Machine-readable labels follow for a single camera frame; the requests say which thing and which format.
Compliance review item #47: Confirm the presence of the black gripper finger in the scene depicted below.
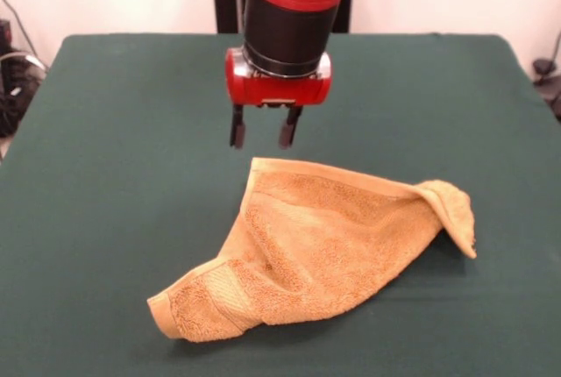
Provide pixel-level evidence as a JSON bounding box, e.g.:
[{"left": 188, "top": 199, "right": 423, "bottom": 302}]
[
  {"left": 278, "top": 104, "right": 303, "bottom": 150},
  {"left": 229, "top": 103, "right": 247, "bottom": 149}
]

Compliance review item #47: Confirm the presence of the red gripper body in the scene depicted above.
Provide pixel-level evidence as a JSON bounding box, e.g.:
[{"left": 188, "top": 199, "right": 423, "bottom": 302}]
[{"left": 224, "top": 46, "right": 333, "bottom": 109}]

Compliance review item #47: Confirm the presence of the tan terry towel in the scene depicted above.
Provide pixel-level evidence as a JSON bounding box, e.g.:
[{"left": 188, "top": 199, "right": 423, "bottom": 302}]
[{"left": 146, "top": 157, "right": 478, "bottom": 345}]

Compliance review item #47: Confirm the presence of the dark green table cloth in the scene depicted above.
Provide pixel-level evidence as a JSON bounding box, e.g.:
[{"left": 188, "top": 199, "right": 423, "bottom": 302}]
[{"left": 0, "top": 32, "right": 561, "bottom": 377}]

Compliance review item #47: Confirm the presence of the grey tripod base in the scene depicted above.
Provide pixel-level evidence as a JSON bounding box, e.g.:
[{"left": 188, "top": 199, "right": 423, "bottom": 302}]
[{"left": 531, "top": 30, "right": 561, "bottom": 123}]

